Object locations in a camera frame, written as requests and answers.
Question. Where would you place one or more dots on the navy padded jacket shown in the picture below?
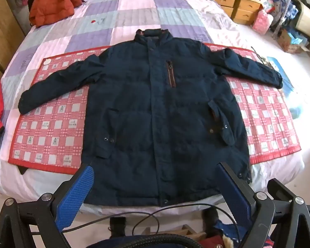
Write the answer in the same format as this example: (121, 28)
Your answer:
(149, 108)

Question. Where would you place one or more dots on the pile of blue clothes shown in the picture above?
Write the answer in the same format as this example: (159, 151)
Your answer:
(281, 7)

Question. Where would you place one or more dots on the pink purple patchwork bedspread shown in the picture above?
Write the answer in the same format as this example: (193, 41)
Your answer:
(124, 13)

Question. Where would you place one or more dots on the wooden drawer chest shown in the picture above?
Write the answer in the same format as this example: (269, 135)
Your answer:
(237, 6)

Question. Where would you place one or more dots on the orange down jacket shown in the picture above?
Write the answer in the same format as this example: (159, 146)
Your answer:
(53, 1)

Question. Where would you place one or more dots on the flat cardboard piece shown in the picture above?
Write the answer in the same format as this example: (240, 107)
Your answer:
(174, 233)

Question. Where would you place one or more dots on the cardboard box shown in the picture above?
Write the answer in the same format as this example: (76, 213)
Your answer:
(290, 42)

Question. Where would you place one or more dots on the light blue plastic bag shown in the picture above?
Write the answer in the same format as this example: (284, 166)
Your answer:
(286, 87)

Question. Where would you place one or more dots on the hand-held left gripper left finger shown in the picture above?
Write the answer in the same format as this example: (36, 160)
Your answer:
(75, 197)

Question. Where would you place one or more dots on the pink bag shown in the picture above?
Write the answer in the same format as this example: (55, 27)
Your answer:
(261, 22)

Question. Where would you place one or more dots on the wooden wardrobe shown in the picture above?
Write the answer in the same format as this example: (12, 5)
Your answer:
(2, 25)

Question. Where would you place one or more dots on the red checked mat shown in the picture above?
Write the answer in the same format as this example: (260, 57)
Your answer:
(49, 134)

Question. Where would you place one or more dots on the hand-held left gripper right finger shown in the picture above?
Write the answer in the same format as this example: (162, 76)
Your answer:
(235, 193)

